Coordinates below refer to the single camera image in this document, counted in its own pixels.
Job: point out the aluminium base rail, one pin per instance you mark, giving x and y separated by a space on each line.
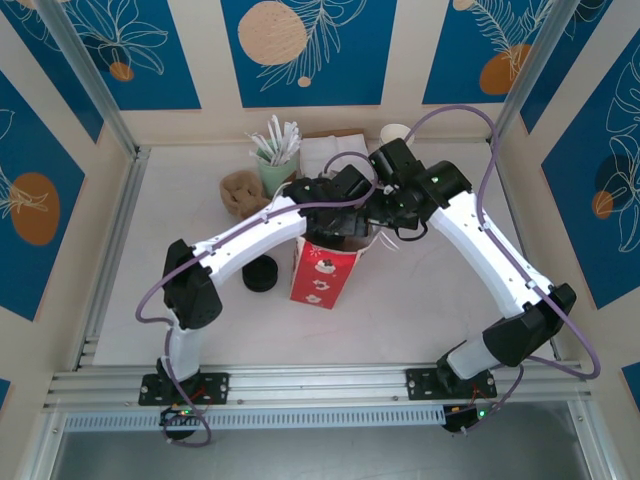
325 382

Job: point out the aluminium right side rail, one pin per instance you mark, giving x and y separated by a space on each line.
515 200

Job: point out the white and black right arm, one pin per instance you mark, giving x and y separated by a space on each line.
490 260

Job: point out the aluminium right frame post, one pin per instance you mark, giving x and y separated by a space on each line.
530 70

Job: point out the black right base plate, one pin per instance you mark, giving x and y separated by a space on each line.
422 384

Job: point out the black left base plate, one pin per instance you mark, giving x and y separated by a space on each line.
215 387

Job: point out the right control circuit board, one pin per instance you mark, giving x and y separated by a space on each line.
465 420

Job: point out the white paper napkins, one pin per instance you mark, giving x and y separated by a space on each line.
320 155

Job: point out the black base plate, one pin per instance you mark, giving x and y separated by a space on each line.
422 384
215 387

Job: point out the aluminium left frame post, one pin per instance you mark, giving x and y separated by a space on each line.
80 65

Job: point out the stack of black cup lids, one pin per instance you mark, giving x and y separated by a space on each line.
260 275

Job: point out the white wrapped straw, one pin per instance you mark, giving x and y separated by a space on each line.
275 135
288 137
295 142
257 144

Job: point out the stack of white paper cups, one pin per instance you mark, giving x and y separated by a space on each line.
392 132

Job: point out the green straw holder cup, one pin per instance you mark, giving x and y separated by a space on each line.
275 177

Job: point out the aluminium frame post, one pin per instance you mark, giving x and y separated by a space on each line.
530 70
80 65

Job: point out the stack of brown cup carriers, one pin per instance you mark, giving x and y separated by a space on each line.
242 195

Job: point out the left control circuit board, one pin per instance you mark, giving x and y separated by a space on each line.
175 417

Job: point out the aluminium left side rail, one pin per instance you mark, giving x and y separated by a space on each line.
115 250

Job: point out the control circuit board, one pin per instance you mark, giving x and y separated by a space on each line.
175 417
465 420

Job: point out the red printed paper bag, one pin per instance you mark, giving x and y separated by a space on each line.
320 280

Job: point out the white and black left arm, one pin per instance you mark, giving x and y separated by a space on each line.
240 240

